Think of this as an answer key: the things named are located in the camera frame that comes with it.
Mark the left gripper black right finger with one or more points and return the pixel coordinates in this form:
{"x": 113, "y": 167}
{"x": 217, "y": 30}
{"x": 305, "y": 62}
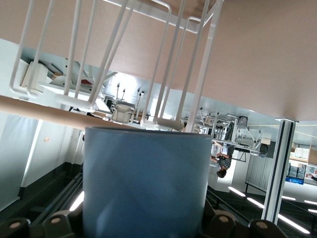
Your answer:
{"x": 221, "y": 223}

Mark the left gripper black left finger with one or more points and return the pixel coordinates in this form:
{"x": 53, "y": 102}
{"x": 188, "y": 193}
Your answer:
{"x": 57, "y": 223}

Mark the blue cup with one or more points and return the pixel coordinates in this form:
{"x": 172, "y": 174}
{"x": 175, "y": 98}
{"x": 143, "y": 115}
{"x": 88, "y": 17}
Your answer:
{"x": 146, "y": 183}

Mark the person in striped shirt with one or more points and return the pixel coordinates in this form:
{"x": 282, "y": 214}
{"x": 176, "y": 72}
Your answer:
{"x": 224, "y": 161}

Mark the aluminium table leg profile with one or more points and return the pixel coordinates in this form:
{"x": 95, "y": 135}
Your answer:
{"x": 277, "y": 173}

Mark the blue sign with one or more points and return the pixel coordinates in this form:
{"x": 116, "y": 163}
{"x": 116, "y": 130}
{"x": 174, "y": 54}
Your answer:
{"x": 294, "y": 180}

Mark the black box appliance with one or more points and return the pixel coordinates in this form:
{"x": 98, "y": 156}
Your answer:
{"x": 267, "y": 150}

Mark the beige office chair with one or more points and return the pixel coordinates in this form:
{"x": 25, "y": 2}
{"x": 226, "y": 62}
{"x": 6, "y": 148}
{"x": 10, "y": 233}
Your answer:
{"x": 121, "y": 113}

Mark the white shelf unit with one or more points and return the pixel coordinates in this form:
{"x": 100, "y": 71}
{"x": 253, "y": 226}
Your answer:
{"x": 34, "y": 75}

